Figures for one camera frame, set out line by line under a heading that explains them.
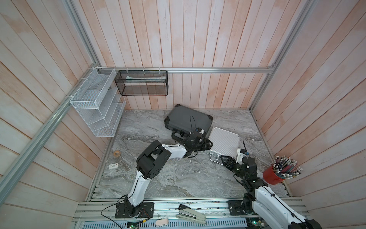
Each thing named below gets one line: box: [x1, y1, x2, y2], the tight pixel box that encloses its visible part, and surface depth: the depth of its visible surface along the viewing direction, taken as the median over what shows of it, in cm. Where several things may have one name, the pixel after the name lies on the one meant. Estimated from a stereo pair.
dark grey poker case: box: [163, 104, 214, 138], surface depth 105 cm
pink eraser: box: [155, 218, 169, 227], surface depth 70 cm
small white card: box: [108, 163, 119, 170], surface depth 90 cm
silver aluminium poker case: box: [204, 126, 241, 166], surface depth 98 cm
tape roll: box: [112, 149, 122, 158], surface depth 97 cm
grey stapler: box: [175, 204, 207, 225], surface depth 72 cm
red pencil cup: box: [263, 155, 304, 186], surface depth 75 cm
